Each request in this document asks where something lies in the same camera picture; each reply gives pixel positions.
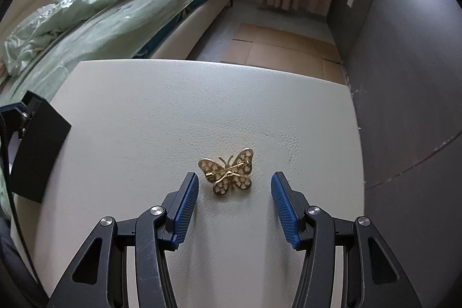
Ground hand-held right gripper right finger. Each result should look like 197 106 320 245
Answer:
271 171 423 308

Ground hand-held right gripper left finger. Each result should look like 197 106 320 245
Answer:
47 171 200 308

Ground gold butterfly brooch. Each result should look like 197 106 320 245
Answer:
198 147 255 197

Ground black jewelry box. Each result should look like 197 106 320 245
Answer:
0 90 72 203

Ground flattened cardboard sheets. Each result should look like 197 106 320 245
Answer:
220 23 348 85

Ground cream bed base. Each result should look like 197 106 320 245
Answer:
155 0 237 60

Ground bed with green blanket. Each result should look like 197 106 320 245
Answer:
0 0 236 107

